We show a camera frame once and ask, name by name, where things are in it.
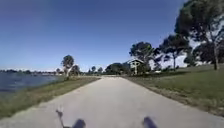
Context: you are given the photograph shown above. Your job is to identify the grass lawn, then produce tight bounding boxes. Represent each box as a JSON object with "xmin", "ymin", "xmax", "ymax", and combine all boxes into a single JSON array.
[{"xmin": 123, "ymin": 63, "xmax": 224, "ymax": 118}]

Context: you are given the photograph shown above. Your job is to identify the distant small trees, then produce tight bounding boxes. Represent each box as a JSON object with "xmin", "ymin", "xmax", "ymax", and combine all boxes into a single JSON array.
[{"xmin": 87, "ymin": 65, "xmax": 104, "ymax": 75}]

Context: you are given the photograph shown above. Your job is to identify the shelter with pitched roof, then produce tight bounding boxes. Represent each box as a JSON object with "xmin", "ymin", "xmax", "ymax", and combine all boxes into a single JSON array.
[{"xmin": 126, "ymin": 58, "xmax": 146, "ymax": 76}]

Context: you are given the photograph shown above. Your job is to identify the small palm tree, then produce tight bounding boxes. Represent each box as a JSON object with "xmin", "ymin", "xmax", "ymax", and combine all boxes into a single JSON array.
[{"xmin": 60, "ymin": 54, "xmax": 81, "ymax": 78}]

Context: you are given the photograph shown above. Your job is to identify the grey concrete path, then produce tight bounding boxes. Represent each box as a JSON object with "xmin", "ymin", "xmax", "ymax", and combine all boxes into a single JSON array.
[{"xmin": 0, "ymin": 75, "xmax": 224, "ymax": 128}]

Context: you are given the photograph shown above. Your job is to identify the far shore tree line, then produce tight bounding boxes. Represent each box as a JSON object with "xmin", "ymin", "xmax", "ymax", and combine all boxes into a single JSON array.
[{"xmin": 0, "ymin": 68, "xmax": 58, "ymax": 75}]

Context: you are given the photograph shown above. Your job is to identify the blue lake water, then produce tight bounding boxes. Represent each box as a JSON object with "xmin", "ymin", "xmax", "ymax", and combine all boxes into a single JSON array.
[{"xmin": 0, "ymin": 72, "xmax": 63, "ymax": 94}]

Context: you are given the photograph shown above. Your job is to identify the dark low trees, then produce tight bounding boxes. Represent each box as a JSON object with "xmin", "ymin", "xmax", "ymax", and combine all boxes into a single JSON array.
[{"xmin": 104, "ymin": 62, "xmax": 131, "ymax": 76}]

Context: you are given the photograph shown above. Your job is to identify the grass verge beside water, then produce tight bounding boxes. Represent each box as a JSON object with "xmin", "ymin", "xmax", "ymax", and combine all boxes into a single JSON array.
[{"xmin": 0, "ymin": 75, "xmax": 101, "ymax": 119}]

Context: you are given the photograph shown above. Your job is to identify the robot's own part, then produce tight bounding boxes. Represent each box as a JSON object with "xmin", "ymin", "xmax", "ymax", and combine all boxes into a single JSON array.
[
  {"xmin": 142, "ymin": 116, "xmax": 158, "ymax": 128},
  {"xmin": 73, "ymin": 118, "xmax": 87, "ymax": 128}
]

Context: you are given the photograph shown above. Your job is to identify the large pine tree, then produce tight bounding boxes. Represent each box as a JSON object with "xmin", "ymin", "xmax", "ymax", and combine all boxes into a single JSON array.
[{"xmin": 174, "ymin": 0, "xmax": 224, "ymax": 71}]

